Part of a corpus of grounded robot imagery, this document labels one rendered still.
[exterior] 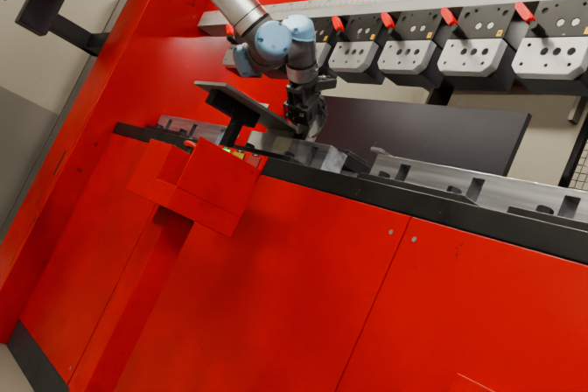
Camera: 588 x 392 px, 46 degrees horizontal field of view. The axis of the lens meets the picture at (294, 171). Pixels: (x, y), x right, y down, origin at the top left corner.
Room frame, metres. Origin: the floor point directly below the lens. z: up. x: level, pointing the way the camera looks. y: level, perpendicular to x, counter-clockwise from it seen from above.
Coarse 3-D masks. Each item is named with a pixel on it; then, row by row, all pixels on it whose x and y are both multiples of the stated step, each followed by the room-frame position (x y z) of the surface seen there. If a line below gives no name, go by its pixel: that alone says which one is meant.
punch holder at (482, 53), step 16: (464, 16) 1.44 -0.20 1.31; (480, 16) 1.40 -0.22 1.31; (496, 16) 1.36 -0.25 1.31; (512, 16) 1.33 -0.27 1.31; (480, 32) 1.38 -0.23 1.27; (496, 32) 1.35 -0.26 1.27; (512, 32) 1.34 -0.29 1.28; (448, 48) 1.44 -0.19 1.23; (464, 48) 1.40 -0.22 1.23; (480, 48) 1.36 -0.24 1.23; (496, 48) 1.33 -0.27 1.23; (512, 48) 1.36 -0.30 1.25; (448, 64) 1.42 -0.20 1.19; (464, 64) 1.39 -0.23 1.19; (480, 64) 1.35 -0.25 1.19; (496, 64) 1.34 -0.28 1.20; (448, 80) 1.47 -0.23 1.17; (464, 80) 1.43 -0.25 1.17; (480, 80) 1.39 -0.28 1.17; (496, 80) 1.35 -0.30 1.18; (512, 80) 1.38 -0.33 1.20
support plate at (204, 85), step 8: (208, 88) 1.78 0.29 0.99; (216, 88) 1.73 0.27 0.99; (224, 88) 1.69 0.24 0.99; (232, 88) 1.67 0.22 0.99; (232, 96) 1.74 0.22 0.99; (240, 96) 1.70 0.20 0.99; (248, 96) 1.70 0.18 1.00; (248, 104) 1.74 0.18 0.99; (256, 104) 1.72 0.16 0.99; (256, 112) 1.80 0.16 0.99; (264, 112) 1.75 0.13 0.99; (272, 112) 1.74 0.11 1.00; (264, 120) 1.86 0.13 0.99; (272, 120) 1.81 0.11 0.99; (280, 120) 1.76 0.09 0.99; (272, 128) 1.92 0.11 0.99; (280, 128) 1.86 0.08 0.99; (288, 128) 1.81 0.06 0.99; (296, 128) 1.79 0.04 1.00
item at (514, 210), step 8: (512, 208) 1.13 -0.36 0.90; (520, 208) 1.12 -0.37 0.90; (528, 216) 1.10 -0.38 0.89; (536, 216) 1.09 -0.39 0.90; (544, 216) 1.08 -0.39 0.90; (552, 216) 1.06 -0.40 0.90; (560, 224) 1.05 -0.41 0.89; (568, 224) 1.04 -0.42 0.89; (576, 224) 1.03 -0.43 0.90; (584, 224) 1.02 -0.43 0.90
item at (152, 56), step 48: (144, 0) 2.48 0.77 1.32; (192, 0) 2.54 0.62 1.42; (144, 48) 2.49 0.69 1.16; (192, 48) 2.59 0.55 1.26; (96, 96) 2.48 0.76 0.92; (144, 96) 2.54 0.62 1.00; (192, 96) 2.63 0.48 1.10; (96, 144) 2.49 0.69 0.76; (240, 144) 2.79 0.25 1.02; (48, 192) 2.47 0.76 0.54; (48, 240) 2.49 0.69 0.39; (0, 288) 2.46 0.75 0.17; (0, 336) 2.49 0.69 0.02
